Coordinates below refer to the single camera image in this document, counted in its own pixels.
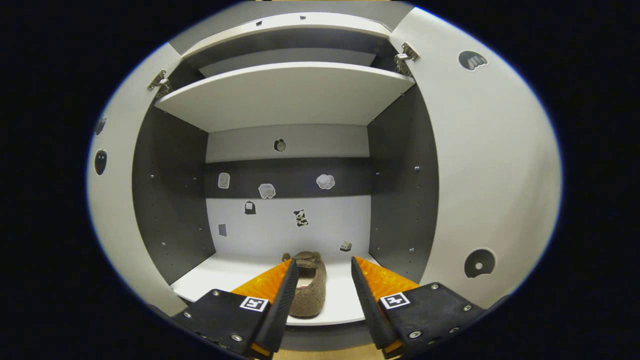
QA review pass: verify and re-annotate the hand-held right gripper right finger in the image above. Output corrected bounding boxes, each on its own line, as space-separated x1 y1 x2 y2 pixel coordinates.
351 256 486 360

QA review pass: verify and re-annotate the white shoe cabinet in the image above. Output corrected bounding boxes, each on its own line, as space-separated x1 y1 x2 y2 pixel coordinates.
132 12 441 351

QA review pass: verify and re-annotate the white cabinet door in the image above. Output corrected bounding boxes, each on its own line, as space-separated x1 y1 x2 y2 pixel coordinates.
87 42 187 317
390 7 563 309

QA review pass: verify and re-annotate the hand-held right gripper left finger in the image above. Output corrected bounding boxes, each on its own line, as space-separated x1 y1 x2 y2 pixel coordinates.
172 258 300 360

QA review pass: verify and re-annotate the metal door hinge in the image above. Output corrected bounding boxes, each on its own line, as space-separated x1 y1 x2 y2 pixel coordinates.
147 69 173 98
393 42 421 76

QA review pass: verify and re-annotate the brown fuzzy shoe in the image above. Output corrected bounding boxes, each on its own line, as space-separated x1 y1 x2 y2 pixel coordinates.
282 251 327 318

